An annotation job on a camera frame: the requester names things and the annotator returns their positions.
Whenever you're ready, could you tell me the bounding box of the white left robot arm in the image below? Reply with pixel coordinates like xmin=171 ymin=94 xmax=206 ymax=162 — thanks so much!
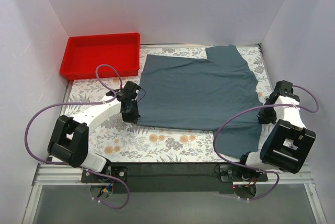
xmin=47 ymin=81 xmax=141 ymax=172

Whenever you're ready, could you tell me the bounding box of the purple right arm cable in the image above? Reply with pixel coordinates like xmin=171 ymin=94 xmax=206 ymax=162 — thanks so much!
xmin=213 ymin=84 xmax=320 ymax=201

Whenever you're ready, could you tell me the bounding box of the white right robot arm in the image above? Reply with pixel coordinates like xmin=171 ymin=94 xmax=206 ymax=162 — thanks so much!
xmin=240 ymin=81 xmax=316 ymax=174

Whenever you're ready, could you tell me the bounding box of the floral patterned table mat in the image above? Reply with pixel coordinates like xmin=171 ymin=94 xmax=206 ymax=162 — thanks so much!
xmin=52 ymin=47 xmax=287 ymax=164

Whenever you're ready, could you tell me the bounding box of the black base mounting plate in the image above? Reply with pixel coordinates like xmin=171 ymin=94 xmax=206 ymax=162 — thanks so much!
xmin=81 ymin=162 xmax=269 ymax=196

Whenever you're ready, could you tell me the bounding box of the blue-grey t-shirt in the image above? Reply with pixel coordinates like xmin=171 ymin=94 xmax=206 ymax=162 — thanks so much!
xmin=138 ymin=46 xmax=262 ymax=158

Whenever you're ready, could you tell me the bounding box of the red plastic tray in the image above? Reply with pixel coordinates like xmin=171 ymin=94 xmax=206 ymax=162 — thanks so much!
xmin=60 ymin=32 xmax=140 ymax=81

